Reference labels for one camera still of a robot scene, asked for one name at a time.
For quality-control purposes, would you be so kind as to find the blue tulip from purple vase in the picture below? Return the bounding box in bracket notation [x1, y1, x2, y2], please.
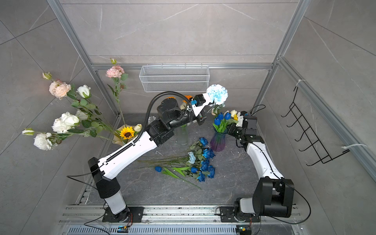
[224, 113, 231, 120]

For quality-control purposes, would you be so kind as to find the blue rose picked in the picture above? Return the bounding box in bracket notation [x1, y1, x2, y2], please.
[190, 137, 209, 150]
[145, 148, 215, 161]
[138, 159, 210, 171]

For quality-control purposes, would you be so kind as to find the light blue carnation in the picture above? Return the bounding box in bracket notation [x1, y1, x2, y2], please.
[207, 84, 228, 117]

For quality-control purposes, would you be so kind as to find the light blue carnation vase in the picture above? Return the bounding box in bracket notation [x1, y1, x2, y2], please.
[165, 151, 196, 165]

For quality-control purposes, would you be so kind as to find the blue tulip pile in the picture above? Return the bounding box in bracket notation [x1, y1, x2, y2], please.
[174, 166, 198, 174]

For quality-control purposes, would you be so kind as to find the yellow wavy glass vase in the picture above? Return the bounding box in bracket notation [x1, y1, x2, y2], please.
[112, 124, 139, 146]

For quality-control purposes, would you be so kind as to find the blue rose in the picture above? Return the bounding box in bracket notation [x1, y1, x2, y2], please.
[207, 165, 215, 179]
[168, 167, 206, 182]

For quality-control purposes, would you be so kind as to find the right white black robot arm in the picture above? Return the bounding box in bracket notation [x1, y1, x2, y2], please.
[228, 123, 294, 221]

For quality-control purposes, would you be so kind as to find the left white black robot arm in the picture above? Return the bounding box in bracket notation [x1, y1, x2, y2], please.
[88, 94, 213, 222]

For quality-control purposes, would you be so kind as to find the clear green glass vase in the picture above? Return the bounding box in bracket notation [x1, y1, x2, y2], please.
[177, 124, 189, 146]

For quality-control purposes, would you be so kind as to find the purple glass vase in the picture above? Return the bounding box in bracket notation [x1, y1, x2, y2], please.
[210, 129, 227, 152]

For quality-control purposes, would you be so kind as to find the orange carnation large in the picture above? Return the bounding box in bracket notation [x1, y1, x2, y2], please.
[183, 95, 193, 103]

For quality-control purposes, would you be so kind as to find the cream tulip bud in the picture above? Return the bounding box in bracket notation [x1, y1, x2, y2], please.
[134, 123, 143, 132]

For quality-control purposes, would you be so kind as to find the small yellow sunflower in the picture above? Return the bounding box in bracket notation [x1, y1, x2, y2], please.
[119, 126, 135, 140]

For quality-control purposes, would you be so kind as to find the pink rose middle left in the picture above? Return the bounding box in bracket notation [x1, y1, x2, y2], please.
[106, 65, 125, 78]

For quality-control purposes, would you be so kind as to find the white rose tall stem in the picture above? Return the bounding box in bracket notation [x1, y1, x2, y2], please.
[76, 85, 91, 99]

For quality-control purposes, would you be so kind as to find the white rose centre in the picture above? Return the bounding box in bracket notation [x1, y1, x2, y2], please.
[52, 112, 80, 134]

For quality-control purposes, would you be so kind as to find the peach rose pair top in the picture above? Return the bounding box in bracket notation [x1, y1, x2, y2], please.
[49, 81, 71, 100]

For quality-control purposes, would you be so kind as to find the small white rose left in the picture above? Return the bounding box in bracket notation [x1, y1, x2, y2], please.
[34, 133, 53, 151]

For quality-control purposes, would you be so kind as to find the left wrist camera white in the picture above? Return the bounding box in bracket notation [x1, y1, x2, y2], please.
[191, 93, 213, 117]

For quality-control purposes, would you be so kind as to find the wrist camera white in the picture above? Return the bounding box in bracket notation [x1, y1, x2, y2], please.
[236, 111, 250, 128]
[191, 93, 213, 117]

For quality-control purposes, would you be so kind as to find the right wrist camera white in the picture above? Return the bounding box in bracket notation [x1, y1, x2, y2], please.
[236, 111, 250, 128]

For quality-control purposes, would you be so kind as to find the black corrugated cable conduit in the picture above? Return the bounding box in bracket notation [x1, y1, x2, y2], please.
[104, 90, 192, 162]

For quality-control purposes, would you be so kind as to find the black wire hook rack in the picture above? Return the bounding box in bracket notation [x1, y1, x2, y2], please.
[281, 87, 350, 166]

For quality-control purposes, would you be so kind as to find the metal base rail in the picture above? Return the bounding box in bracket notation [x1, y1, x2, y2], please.
[54, 205, 308, 235]

